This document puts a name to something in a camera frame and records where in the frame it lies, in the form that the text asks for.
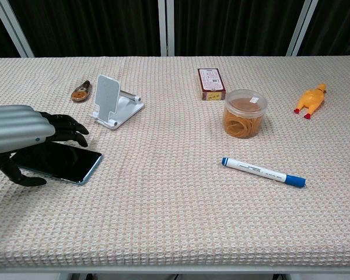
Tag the beige waffle-weave tablecloth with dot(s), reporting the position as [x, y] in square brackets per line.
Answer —
[175, 189]

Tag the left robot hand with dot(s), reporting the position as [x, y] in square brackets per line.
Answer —
[14, 125]

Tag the black smartphone with blue edge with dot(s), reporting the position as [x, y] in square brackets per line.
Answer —
[58, 160]

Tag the yellow rubber chicken toy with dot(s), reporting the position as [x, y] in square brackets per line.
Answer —
[310, 100]

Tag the black curtain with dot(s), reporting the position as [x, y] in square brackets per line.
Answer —
[236, 26]

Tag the clear jar of rubber bands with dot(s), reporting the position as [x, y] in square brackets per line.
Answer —
[245, 115]

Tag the brown correction tape dispenser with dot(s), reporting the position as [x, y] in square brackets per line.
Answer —
[80, 91]

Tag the white folding phone stand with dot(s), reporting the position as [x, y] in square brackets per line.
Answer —
[111, 100]

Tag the blue and white marker pen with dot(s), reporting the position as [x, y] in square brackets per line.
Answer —
[262, 172]

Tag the white metal frame post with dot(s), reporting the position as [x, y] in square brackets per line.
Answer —
[13, 27]
[304, 27]
[166, 27]

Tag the red and white cardboard box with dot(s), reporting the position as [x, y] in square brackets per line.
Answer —
[210, 83]

